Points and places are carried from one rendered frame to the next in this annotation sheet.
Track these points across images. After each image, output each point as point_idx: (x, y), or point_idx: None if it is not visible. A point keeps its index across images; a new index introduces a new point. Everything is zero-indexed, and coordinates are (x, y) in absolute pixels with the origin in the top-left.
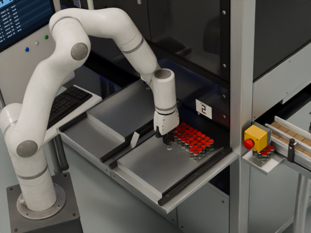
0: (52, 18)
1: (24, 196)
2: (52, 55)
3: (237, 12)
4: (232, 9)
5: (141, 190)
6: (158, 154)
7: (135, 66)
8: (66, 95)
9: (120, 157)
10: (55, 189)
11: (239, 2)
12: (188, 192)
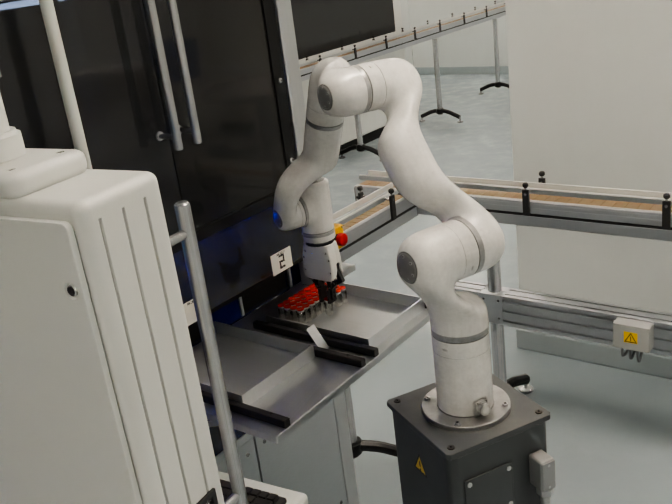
0: (349, 74)
1: (489, 378)
2: (413, 94)
3: (294, 67)
4: (289, 67)
5: (412, 325)
6: (336, 327)
7: (338, 151)
8: None
9: (355, 345)
10: (436, 396)
11: (293, 51)
12: None
